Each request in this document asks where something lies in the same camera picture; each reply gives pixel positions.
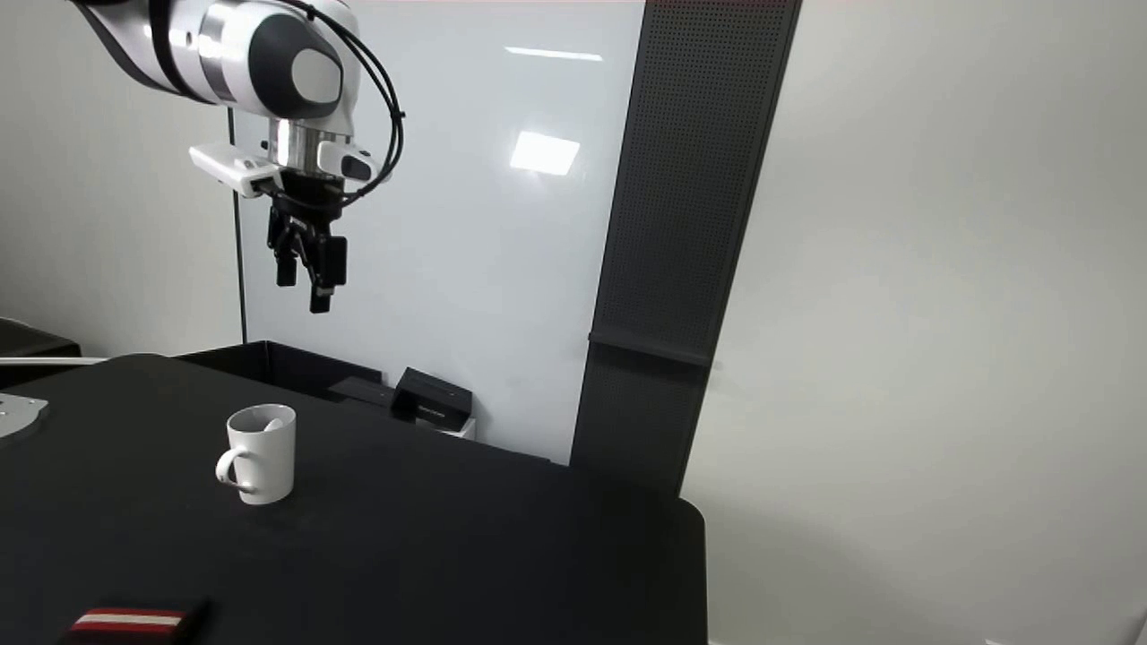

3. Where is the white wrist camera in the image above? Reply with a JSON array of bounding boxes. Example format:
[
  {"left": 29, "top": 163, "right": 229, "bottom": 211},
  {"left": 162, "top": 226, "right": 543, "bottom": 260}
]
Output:
[{"left": 186, "top": 145, "right": 287, "bottom": 206}]

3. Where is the dark vertical pillar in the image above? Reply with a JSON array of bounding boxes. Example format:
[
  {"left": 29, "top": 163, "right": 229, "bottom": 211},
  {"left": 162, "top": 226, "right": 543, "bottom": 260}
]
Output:
[{"left": 566, "top": 0, "right": 808, "bottom": 507}]

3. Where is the small black box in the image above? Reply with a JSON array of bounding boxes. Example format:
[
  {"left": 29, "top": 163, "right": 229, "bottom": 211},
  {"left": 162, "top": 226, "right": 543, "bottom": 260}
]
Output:
[{"left": 386, "top": 367, "right": 482, "bottom": 434}]

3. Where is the white ceramic mug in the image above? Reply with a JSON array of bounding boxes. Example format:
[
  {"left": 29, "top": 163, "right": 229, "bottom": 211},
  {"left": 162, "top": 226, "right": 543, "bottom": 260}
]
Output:
[{"left": 212, "top": 403, "right": 300, "bottom": 509}]

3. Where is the black open tray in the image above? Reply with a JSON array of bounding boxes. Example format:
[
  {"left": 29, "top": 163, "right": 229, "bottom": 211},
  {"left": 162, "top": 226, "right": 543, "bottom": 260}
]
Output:
[{"left": 175, "top": 339, "right": 396, "bottom": 414}]

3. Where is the white whiteboard panel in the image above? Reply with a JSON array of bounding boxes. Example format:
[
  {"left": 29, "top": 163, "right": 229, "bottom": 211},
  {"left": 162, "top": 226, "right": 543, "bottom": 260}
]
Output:
[{"left": 220, "top": 0, "right": 648, "bottom": 471}]

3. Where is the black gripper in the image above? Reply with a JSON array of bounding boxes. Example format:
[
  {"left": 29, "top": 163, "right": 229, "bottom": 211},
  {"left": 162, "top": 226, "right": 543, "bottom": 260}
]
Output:
[{"left": 263, "top": 170, "right": 362, "bottom": 318}]

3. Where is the black block with red stripe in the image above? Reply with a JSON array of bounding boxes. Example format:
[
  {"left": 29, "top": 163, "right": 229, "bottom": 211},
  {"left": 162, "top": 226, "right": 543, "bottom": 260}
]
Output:
[{"left": 63, "top": 598, "right": 220, "bottom": 645}]

